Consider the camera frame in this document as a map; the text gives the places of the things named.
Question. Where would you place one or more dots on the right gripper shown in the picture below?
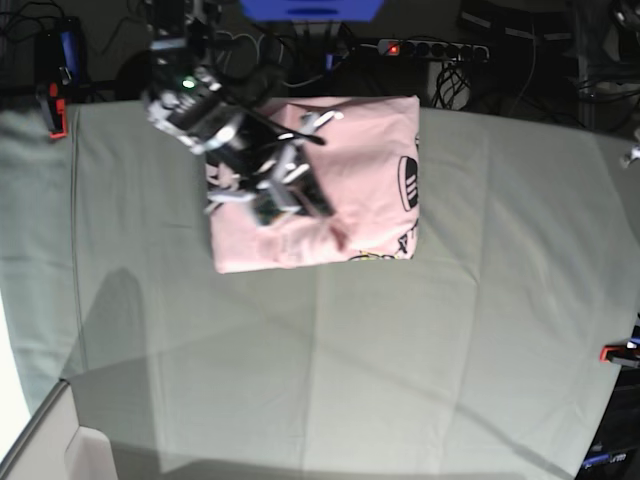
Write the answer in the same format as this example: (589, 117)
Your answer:
(277, 180)

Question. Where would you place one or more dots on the pink t-shirt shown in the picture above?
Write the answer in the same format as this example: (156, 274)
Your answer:
(368, 170)

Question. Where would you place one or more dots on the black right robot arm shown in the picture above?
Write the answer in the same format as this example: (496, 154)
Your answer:
(191, 100)

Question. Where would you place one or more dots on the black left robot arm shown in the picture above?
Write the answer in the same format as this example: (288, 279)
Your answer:
(633, 154)

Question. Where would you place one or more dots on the black power strip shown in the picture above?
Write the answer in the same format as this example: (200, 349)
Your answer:
(433, 50)

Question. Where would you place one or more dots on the blue box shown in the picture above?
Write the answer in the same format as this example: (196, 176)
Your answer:
(311, 10)

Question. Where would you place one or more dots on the orange clamp left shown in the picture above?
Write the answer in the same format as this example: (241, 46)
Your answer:
(53, 109)

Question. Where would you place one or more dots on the orange clamp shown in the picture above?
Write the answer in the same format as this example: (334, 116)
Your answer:
(624, 355)
(53, 109)

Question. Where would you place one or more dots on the green table cloth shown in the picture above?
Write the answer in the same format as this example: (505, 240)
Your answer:
(476, 359)

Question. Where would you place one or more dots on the white bin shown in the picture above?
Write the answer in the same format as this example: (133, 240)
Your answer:
(54, 445)

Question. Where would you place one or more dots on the orange clamp right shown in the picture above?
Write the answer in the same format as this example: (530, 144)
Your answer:
(624, 355)

